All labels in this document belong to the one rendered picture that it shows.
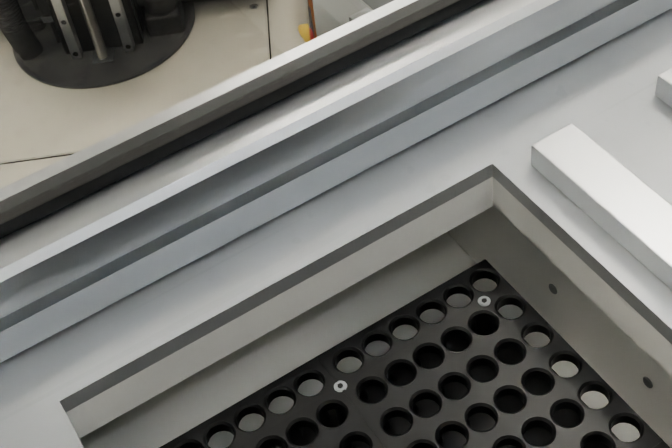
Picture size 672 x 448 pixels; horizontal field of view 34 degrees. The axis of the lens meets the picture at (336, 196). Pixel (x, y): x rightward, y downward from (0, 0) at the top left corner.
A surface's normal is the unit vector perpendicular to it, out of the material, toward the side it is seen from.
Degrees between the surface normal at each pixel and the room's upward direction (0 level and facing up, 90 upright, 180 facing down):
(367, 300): 0
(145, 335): 0
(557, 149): 0
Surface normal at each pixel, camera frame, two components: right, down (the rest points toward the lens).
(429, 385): -0.11, -0.68
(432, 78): 0.52, 0.59
